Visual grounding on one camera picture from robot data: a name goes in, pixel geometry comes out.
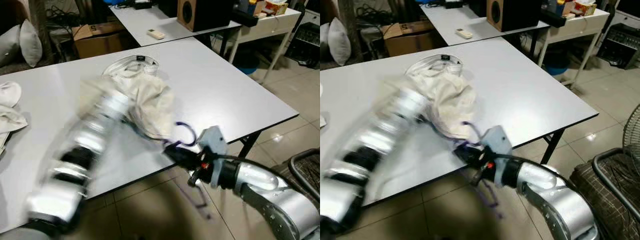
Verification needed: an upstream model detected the purple plastic clothes hanger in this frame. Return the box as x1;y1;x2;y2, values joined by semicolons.
162;121;212;221
452;121;505;220

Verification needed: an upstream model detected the off-white shirt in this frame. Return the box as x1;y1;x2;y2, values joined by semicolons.
80;55;176;142
385;54;477;141

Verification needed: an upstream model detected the blue plastic bin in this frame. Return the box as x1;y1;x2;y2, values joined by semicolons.
234;46;264;76
542;47;572;77

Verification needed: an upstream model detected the black-framed brown plaid chair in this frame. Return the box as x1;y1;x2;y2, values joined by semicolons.
272;148;321;203
570;147;640;240

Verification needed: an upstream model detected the open brown cardboard box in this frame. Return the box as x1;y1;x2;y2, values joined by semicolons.
72;22;130;60
382;21;437;57

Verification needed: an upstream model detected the wooden speaker with black face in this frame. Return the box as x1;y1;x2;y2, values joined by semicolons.
177;0;233;33
486;0;543;33

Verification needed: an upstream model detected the black audio mixer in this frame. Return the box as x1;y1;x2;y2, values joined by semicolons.
596;22;640;70
285;22;321;69

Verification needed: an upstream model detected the grey pillow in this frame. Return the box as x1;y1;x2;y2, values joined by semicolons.
320;22;332;63
327;17;353;66
19;19;44;68
0;25;22;67

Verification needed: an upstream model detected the white desk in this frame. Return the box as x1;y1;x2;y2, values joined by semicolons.
536;7;612;90
227;7;303;85

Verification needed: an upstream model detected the orange and white tissue box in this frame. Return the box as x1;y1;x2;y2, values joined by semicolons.
264;0;289;16
574;0;598;17

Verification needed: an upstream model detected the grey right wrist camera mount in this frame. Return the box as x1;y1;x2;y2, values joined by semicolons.
198;126;230;190
482;125;513;188

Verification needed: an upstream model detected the black wire fan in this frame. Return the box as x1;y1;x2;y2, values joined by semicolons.
622;102;640;162

